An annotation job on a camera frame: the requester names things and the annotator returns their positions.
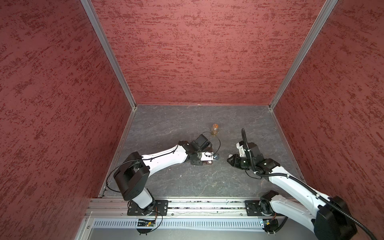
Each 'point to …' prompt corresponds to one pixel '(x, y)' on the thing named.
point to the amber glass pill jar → (214, 131)
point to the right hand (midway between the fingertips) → (227, 164)
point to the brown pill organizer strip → (208, 149)
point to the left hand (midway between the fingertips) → (199, 155)
